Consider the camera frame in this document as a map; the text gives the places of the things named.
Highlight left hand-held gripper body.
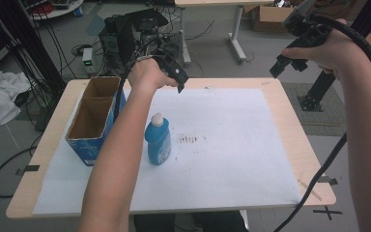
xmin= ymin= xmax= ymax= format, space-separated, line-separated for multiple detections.
xmin=152 ymin=47 xmax=189 ymax=87

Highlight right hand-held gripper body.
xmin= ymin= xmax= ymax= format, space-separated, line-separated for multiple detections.
xmin=281 ymin=0 xmax=333 ymax=64

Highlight person's left hand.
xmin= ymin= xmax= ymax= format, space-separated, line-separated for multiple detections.
xmin=127 ymin=57 xmax=180 ymax=95

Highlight person's right hand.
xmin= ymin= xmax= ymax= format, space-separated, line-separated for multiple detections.
xmin=281 ymin=17 xmax=371 ymax=81

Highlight black metal stand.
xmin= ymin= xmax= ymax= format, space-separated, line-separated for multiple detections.
xmin=297 ymin=0 xmax=371 ymax=113

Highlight brown cardboard box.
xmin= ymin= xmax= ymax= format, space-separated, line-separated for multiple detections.
xmin=250 ymin=4 xmax=299 ymax=33

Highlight white desk leg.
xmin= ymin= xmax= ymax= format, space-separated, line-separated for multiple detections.
xmin=227 ymin=5 xmax=249 ymax=64

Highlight black computer equipment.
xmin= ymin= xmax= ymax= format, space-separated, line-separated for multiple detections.
xmin=98 ymin=8 xmax=187 ymax=71

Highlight blue bottle with white cap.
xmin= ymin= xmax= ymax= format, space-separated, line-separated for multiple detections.
xmin=144 ymin=112 xmax=172 ymax=166

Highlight white paper mat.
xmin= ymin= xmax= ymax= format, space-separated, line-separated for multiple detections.
xmin=32 ymin=87 xmax=303 ymax=217

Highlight white power supply unit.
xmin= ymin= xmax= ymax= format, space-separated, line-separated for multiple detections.
xmin=81 ymin=47 xmax=95 ymax=75

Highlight blue cardboard box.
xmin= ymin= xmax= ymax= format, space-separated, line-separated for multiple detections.
xmin=65 ymin=75 xmax=128 ymax=167

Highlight grey tape strip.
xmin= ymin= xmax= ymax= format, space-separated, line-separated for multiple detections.
xmin=316 ymin=175 xmax=339 ymax=187

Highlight round white table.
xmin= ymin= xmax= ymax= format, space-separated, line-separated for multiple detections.
xmin=25 ymin=0 xmax=85 ymax=21

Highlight black truss stand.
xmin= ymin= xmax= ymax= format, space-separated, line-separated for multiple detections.
xmin=0 ymin=0 xmax=67 ymax=98

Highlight black tape strip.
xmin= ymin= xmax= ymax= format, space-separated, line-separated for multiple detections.
xmin=14 ymin=164 xmax=42 ymax=177

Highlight white cloth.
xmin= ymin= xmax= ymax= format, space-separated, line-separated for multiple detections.
xmin=0 ymin=70 xmax=33 ymax=130

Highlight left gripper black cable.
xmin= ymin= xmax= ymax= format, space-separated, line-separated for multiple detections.
xmin=113 ymin=57 xmax=143 ymax=124

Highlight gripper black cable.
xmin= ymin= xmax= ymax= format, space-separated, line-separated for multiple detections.
xmin=113 ymin=57 xmax=143 ymax=124
xmin=272 ymin=13 xmax=371 ymax=232

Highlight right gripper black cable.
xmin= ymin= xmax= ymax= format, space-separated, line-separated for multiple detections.
xmin=272 ymin=13 xmax=371 ymax=232

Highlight black floor cable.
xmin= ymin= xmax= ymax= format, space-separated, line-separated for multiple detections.
xmin=0 ymin=134 xmax=43 ymax=199

